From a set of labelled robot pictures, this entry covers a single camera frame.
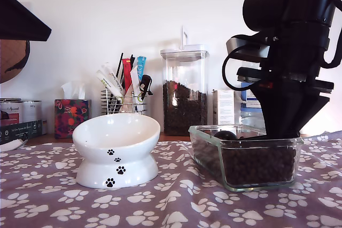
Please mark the rectangular glass food container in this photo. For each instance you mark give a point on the rectangular glass food container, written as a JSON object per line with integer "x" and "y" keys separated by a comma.
{"x": 205, "y": 158}

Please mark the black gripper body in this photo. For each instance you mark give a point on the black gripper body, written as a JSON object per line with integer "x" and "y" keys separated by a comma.
{"x": 294, "y": 65}

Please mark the thin black stick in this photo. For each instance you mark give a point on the thin black stick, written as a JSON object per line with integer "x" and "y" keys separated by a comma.
{"x": 119, "y": 65}

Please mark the white tissue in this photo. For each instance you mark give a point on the white tissue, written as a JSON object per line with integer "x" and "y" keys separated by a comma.
{"x": 72, "y": 90}

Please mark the small white dish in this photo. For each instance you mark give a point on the small white dish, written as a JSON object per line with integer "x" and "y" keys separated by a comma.
{"x": 10, "y": 145}

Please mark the tall clear kibble storage jar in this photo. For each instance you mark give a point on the tall clear kibble storage jar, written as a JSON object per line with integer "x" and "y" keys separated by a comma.
{"x": 184, "y": 67}

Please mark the large blue label water bottle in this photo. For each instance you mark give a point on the large blue label water bottle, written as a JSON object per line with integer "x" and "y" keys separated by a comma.
{"x": 252, "y": 103}

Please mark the plain white sachet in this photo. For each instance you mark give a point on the plain white sachet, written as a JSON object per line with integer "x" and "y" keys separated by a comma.
{"x": 134, "y": 81}

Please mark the silver tin white label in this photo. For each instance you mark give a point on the silver tin white label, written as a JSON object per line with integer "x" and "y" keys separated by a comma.
{"x": 32, "y": 110}

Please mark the dark cardboard tray box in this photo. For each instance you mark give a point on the dark cardboard tray box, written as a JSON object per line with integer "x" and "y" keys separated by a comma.
{"x": 18, "y": 132}

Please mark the blue sachet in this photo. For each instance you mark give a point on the blue sachet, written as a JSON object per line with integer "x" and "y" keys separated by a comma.
{"x": 141, "y": 66}

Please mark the black plastic measuring spoon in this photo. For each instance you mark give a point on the black plastic measuring spoon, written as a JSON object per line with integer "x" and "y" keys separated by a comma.
{"x": 225, "y": 135}

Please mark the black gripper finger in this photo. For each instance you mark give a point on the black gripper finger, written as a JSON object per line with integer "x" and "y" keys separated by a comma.
{"x": 16, "y": 19}
{"x": 272, "y": 105}
{"x": 302, "y": 105}

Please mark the grey paw print table mat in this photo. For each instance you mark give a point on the grey paw print table mat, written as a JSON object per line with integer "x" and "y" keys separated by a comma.
{"x": 171, "y": 206}

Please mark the red sachet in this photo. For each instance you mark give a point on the red sachet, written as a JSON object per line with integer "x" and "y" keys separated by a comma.
{"x": 126, "y": 73}

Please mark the round brown wooden board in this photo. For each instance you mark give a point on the round brown wooden board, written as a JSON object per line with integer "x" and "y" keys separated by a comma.
{"x": 13, "y": 59}

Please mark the brown cat food kibble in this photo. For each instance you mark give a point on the brown cat food kibble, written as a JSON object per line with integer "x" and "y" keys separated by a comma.
{"x": 256, "y": 164}
{"x": 184, "y": 116}

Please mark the floral tissue box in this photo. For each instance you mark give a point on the floral tissue box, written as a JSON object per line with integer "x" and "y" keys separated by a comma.
{"x": 69, "y": 118}

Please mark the black clip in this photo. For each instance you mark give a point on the black clip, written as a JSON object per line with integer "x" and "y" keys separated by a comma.
{"x": 145, "y": 83}

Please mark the white printed carton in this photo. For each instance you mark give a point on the white printed carton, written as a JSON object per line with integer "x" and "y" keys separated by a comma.
{"x": 224, "y": 105}

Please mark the white paw print cat bowl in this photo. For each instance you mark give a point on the white paw print cat bowl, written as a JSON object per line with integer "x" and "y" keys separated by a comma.
{"x": 115, "y": 132}

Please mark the white sachet green print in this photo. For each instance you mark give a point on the white sachet green print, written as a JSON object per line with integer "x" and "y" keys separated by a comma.
{"x": 110, "y": 83}
{"x": 108, "y": 69}

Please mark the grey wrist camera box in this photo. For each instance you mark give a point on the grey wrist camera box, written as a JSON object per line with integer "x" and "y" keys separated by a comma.
{"x": 251, "y": 51}

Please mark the silver tin red label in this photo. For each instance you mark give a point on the silver tin red label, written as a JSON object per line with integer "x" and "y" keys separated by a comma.
{"x": 10, "y": 110}

